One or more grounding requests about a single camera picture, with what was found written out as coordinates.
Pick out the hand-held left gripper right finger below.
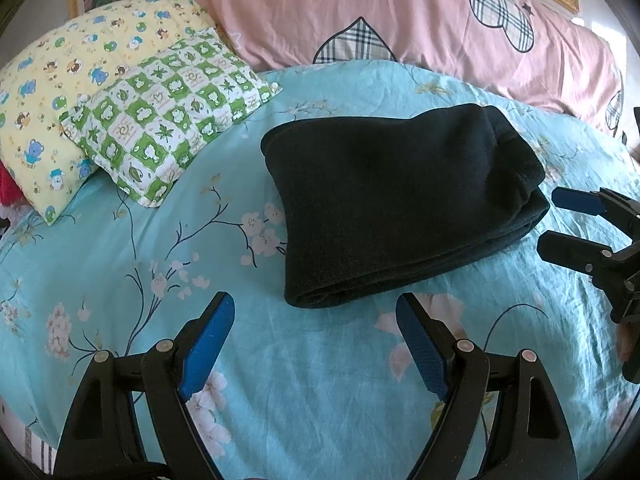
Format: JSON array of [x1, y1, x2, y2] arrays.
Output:
[[395, 292, 579, 480]]

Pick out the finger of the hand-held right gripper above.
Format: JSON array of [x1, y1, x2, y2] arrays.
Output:
[[537, 230, 628, 281], [552, 186, 640, 241]]

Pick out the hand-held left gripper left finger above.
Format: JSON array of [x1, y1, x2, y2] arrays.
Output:
[[52, 291, 236, 480]]

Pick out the black pants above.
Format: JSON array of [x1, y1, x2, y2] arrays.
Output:
[[260, 103, 551, 309]]

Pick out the person's right hand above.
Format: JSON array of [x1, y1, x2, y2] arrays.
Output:
[[616, 321, 640, 386]]

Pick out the blue floral bed sheet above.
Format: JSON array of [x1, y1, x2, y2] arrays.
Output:
[[0, 58, 640, 480]]

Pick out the green checked pillow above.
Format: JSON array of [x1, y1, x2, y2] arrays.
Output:
[[60, 27, 283, 209]]

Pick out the red cloth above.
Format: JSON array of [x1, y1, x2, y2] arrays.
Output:
[[0, 164, 21, 207]]

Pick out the pink quilt with plaid hearts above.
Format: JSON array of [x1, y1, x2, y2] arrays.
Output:
[[175, 0, 628, 136]]

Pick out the yellow cartoon print pillow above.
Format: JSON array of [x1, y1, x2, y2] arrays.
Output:
[[0, 0, 216, 226]]

